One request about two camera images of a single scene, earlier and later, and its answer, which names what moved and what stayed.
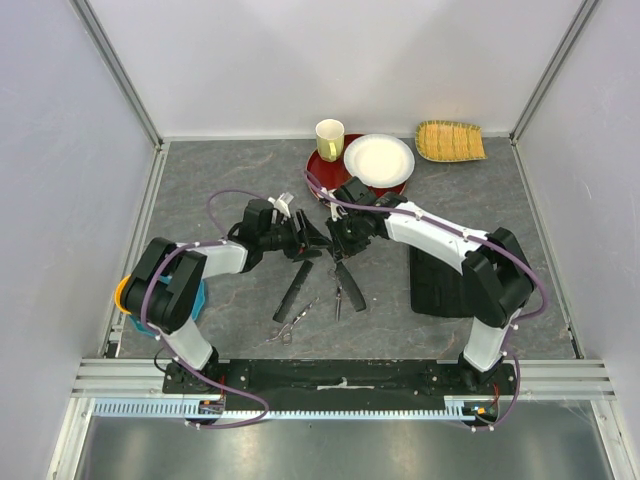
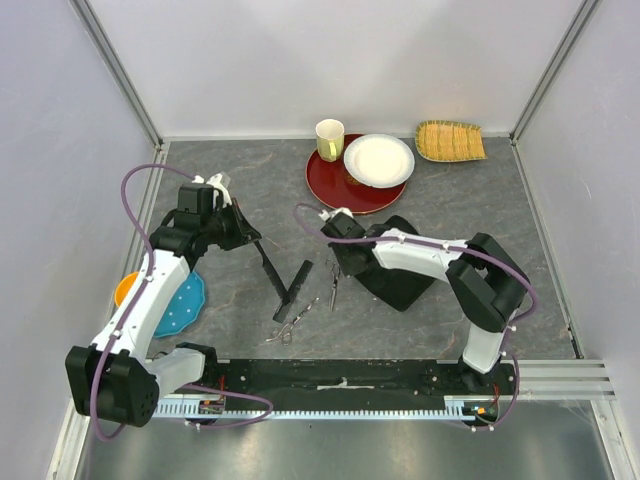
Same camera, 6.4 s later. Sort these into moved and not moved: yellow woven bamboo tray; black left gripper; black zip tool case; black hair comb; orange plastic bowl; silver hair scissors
Moved: black zip tool case; black left gripper
Not moved: silver hair scissors; orange plastic bowl; black hair comb; yellow woven bamboo tray
